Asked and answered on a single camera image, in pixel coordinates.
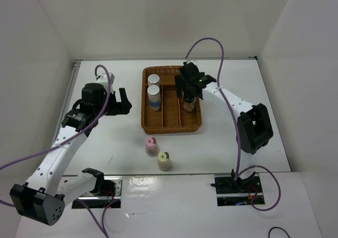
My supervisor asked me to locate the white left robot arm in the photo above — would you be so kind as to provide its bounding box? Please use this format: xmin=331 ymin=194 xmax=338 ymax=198
xmin=10 ymin=83 xmax=132 ymax=226

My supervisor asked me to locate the yellow lid spice jar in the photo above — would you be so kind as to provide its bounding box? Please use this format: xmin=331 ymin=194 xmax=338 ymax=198
xmin=157 ymin=151 xmax=171 ymax=171

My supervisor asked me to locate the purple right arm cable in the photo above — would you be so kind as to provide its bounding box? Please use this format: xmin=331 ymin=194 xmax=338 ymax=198
xmin=184 ymin=38 xmax=281 ymax=212

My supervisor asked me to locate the black cable loop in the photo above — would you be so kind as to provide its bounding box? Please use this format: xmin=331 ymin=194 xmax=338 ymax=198
xmin=268 ymin=226 xmax=291 ymax=238

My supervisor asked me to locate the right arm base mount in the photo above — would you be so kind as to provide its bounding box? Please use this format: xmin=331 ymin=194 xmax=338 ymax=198
xmin=211 ymin=171 xmax=265 ymax=207

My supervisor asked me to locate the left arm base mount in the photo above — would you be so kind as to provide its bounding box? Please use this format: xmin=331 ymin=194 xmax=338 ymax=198
xmin=71 ymin=176 xmax=123 ymax=209

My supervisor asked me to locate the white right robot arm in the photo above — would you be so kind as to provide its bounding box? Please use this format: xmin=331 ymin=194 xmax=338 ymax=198
xmin=175 ymin=61 xmax=274 ymax=192

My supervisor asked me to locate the pink lid spice jar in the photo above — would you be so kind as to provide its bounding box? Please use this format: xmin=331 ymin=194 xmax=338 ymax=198
xmin=145 ymin=136 xmax=158 ymax=157

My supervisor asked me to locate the blue label silver cap bottle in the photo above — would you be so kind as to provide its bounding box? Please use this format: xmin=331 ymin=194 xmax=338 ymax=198
xmin=147 ymin=74 xmax=161 ymax=88

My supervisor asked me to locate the black lid spice jar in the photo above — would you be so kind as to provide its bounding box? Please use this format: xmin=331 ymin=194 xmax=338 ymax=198
xmin=183 ymin=97 xmax=196 ymax=112

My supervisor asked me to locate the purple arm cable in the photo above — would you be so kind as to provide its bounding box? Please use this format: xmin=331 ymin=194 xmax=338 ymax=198
xmin=0 ymin=65 xmax=111 ymax=238
xmin=184 ymin=38 xmax=281 ymax=212

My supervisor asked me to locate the brown wicker divided basket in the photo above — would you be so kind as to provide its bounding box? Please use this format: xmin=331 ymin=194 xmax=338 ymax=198
xmin=140 ymin=66 xmax=202 ymax=135

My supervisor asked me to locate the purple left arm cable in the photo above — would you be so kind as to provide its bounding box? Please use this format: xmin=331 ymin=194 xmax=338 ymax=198
xmin=0 ymin=65 xmax=111 ymax=238

